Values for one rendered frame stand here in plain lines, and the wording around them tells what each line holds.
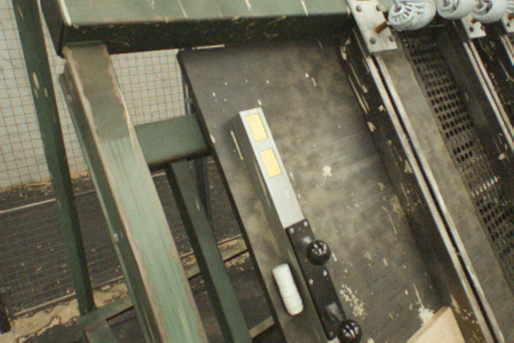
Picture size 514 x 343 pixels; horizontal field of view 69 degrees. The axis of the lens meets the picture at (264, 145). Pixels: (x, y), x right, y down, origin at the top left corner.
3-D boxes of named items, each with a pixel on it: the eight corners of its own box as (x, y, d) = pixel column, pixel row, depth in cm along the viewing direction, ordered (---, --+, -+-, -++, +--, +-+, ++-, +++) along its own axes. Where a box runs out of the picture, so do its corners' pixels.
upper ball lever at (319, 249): (299, 257, 66) (313, 272, 52) (291, 237, 66) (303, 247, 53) (318, 249, 66) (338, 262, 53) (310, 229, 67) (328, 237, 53)
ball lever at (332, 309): (324, 324, 64) (346, 357, 51) (316, 303, 65) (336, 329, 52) (344, 315, 65) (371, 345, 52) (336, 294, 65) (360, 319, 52)
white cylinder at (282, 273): (268, 270, 65) (285, 315, 65) (278, 270, 63) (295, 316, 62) (281, 263, 67) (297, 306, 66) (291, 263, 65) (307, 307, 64)
